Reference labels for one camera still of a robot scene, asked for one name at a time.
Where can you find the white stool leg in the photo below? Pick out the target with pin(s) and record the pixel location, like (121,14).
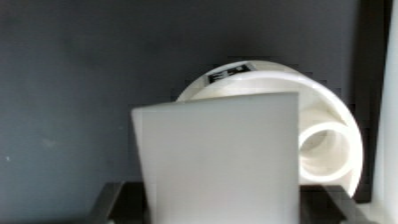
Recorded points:
(219,158)

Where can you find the white round stool seat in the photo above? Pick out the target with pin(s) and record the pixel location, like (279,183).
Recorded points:
(329,135)

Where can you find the white U-shaped fence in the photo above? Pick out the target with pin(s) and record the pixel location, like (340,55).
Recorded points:
(386,175)

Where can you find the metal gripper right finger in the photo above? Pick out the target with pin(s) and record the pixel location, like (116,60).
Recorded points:
(327,206)

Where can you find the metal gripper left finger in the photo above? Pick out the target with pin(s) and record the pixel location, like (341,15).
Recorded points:
(121,204)

